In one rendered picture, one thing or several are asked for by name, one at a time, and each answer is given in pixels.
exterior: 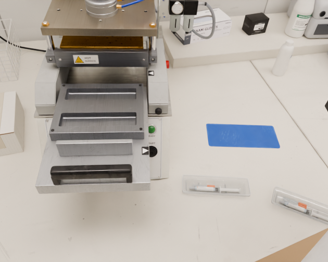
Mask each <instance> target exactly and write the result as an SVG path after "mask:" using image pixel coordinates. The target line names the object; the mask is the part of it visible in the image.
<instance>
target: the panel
mask: <svg viewBox="0 0 328 262"><path fill-rule="evenodd" d="M52 119H53V118H44V124H45V131H46V138H48V134H49V130H50V127H51V123H52ZM162 125H163V116H157V117H148V126H154V127H155V132H154V133H152V134H150V133H148V135H149V148H150V147H153V148H155V149H156V151H157V153H156V155H155V156H154V157H149V161H150V179H162Z"/></svg>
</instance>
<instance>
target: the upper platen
mask: <svg viewBox="0 0 328 262"><path fill-rule="evenodd" d="M60 48H76V49H144V47H143V36H63V37H62V40H61V43H60Z"/></svg>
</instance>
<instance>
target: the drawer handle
mask: <svg viewBox="0 0 328 262"><path fill-rule="evenodd" d="M50 175H51V179H52V182H53V184H54V185H60V181H61V180H64V179H103V178H126V182H127V183H132V182H133V174H132V166H131V164H110V165H67V166H52V167H51V171H50Z"/></svg>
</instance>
